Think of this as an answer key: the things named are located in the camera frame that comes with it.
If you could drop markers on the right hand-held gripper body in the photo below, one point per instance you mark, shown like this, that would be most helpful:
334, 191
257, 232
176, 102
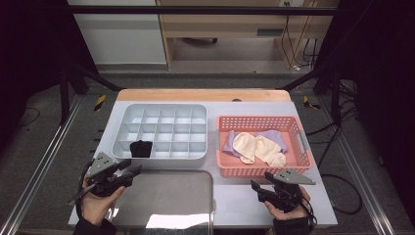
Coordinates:
288, 196

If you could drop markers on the person's right hand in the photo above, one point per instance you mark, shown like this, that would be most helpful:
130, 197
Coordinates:
290, 216

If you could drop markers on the person's left hand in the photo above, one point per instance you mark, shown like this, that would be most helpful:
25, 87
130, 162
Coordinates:
96, 209

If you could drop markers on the black curtain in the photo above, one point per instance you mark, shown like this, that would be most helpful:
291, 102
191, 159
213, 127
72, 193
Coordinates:
385, 65
26, 49

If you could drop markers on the pink perforated plastic basket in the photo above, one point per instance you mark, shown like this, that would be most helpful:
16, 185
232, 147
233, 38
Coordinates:
295, 163

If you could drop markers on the light wooden desk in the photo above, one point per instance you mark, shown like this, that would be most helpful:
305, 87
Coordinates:
228, 24

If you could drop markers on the dark object under desk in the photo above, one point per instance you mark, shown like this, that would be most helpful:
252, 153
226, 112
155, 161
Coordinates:
199, 40

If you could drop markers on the yellow black floor tape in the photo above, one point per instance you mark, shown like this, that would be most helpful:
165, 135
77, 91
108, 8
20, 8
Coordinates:
100, 103
309, 103

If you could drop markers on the metal floor rail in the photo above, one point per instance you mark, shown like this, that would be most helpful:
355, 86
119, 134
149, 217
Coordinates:
40, 163
369, 192

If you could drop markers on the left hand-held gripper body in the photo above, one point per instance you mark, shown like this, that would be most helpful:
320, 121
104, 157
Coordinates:
104, 179

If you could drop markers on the white cabinet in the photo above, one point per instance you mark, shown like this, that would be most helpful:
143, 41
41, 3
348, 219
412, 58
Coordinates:
120, 39

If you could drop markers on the black horizontal frame bar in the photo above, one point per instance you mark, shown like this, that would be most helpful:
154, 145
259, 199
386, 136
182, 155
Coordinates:
195, 10

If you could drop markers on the grey translucent box lid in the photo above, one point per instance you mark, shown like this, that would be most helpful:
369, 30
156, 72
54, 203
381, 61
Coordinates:
169, 199

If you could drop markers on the purple sock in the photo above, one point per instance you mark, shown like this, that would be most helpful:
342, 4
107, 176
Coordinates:
228, 145
277, 135

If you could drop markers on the white divided storage box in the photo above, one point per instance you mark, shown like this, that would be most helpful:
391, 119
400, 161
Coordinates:
173, 130

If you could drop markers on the black stand leg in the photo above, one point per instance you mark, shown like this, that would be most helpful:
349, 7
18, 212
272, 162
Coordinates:
336, 98
64, 98

